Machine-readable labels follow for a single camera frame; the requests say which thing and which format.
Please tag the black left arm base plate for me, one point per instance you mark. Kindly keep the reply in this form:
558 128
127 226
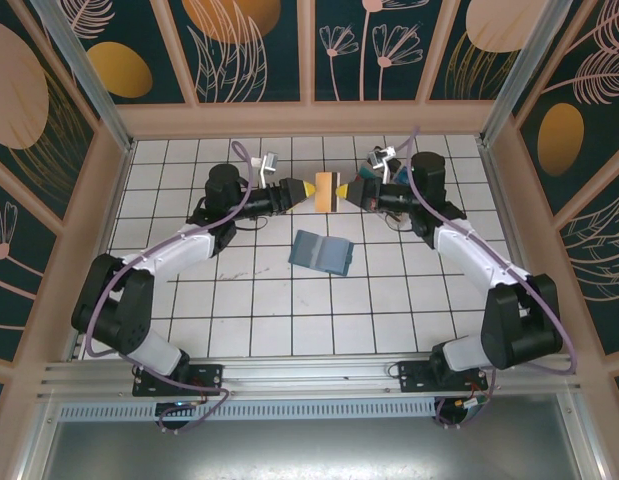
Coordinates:
204 375

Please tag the blue leather card holder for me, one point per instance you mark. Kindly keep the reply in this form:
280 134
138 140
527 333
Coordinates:
319 252

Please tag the grey metal sheet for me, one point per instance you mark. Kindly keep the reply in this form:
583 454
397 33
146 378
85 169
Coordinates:
309 450

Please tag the aluminium frame post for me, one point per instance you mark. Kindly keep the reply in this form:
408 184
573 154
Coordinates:
524 75
84 75

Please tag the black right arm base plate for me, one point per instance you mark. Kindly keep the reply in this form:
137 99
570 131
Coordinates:
414 375

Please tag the aluminium mounting rail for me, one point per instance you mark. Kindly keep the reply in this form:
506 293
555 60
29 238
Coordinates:
309 372

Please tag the gold card with dark stripe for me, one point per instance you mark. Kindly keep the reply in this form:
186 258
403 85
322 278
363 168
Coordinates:
323 192

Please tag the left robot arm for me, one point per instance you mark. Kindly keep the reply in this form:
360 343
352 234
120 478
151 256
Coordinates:
184 247

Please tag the blue card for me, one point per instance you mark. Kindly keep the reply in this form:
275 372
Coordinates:
401 177

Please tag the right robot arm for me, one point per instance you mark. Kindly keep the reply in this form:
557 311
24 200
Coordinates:
469 250

